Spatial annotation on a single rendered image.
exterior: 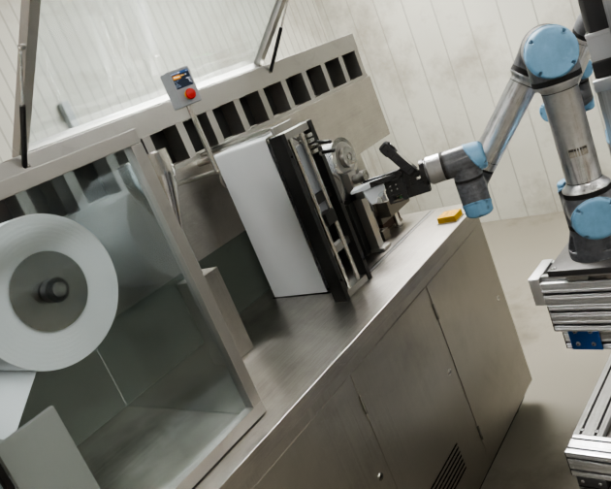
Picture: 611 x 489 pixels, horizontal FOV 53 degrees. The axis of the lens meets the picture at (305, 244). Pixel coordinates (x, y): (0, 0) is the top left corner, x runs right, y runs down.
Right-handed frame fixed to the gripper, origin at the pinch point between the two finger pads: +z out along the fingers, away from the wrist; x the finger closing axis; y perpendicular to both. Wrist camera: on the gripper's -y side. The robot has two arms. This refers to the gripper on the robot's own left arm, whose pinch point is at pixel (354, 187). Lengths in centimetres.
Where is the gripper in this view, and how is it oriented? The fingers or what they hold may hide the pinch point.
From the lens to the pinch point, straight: 172.0
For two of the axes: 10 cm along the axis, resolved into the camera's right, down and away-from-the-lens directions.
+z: -9.0, 2.8, 3.3
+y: 3.3, 9.3, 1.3
